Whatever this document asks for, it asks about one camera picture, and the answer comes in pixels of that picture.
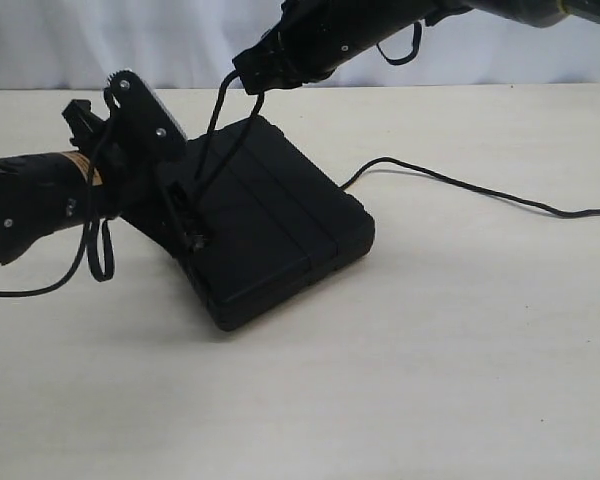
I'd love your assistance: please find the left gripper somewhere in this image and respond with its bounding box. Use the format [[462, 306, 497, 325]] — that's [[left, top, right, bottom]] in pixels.
[[99, 129, 213, 250]]

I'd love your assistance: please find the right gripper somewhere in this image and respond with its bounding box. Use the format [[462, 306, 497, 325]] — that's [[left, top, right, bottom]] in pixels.
[[232, 0, 445, 95]]

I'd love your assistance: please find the black cord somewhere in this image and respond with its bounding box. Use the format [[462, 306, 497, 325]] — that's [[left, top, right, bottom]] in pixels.
[[192, 69, 600, 249]]

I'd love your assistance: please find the black plastic case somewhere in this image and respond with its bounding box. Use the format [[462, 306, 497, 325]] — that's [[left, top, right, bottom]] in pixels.
[[159, 116, 375, 332]]

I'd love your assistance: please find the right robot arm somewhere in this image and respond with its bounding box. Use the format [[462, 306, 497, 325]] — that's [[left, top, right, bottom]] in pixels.
[[187, 0, 600, 211]]

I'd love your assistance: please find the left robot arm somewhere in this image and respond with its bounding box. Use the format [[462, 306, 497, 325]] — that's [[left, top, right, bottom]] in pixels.
[[0, 127, 188, 271]]

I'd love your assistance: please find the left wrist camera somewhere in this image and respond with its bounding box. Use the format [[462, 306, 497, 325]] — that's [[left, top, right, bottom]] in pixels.
[[108, 69, 188, 162]]

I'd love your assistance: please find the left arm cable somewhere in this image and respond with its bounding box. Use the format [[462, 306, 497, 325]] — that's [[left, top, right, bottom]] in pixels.
[[0, 97, 126, 299]]

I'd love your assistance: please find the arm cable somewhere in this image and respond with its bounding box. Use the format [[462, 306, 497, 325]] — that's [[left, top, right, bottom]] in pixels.
[[376, 19, 424, 66], [0, 97, 126, 299]]

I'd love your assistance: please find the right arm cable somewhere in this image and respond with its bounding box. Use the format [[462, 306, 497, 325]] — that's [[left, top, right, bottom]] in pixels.
[[376, 19, 424, 66]]

